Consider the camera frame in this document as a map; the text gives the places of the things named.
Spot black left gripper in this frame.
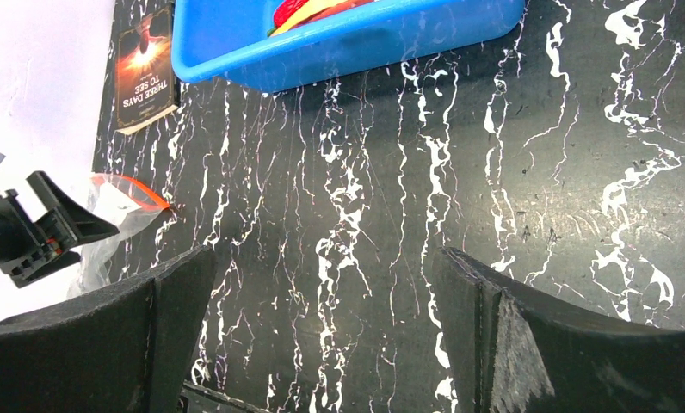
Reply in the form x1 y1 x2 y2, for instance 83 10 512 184
0 171 120 288

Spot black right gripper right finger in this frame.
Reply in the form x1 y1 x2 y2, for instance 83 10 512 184
431 248 685 412

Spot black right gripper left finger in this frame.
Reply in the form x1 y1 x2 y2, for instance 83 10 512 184
0 247 217 412

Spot clear zip bag orange seal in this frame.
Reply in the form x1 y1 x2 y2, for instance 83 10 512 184
66 173 170 299

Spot yellow banana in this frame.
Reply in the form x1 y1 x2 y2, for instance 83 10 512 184
268 0 344 37

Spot dark paperback book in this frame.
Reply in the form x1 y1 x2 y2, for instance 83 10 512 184
115 3 180 135

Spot blue plastic bin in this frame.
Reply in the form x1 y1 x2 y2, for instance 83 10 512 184
171 1 526 92

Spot red chili pepper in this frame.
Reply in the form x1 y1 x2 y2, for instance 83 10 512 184
273 0 378 28

